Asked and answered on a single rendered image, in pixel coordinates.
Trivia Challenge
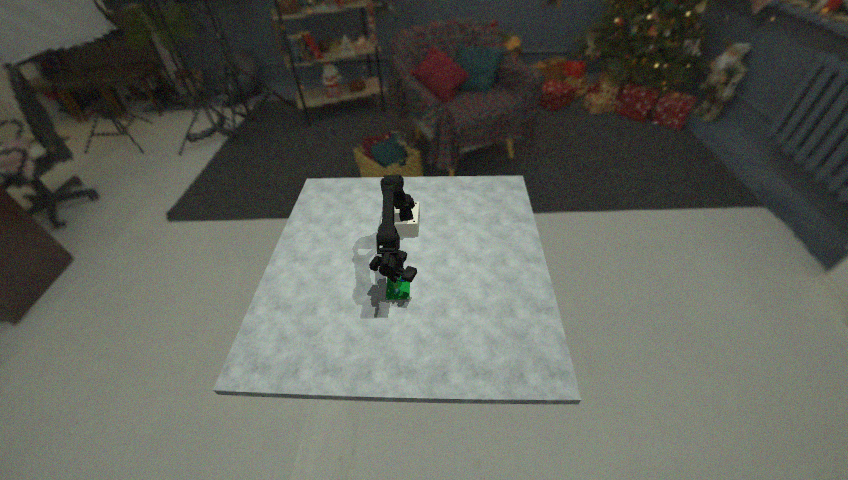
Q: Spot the green circuit board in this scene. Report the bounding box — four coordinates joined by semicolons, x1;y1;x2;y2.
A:
385;275;410;301

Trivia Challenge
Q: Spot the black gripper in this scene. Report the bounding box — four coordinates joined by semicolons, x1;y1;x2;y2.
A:
369;254;417;283

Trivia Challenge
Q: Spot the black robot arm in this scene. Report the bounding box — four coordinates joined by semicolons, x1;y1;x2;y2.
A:
376;175;415;276

